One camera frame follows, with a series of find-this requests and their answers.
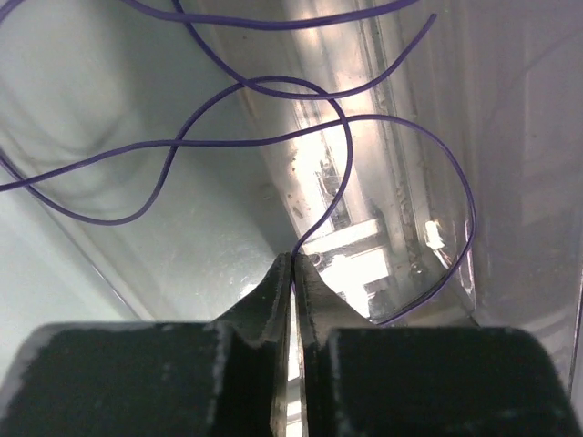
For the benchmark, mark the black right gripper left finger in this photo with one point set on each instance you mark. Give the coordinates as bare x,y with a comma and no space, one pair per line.
224,377

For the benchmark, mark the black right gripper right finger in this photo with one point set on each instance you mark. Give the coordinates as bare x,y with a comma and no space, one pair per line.
363,380

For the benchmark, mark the clear plastic bin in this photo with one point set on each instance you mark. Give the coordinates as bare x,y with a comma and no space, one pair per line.
426,156

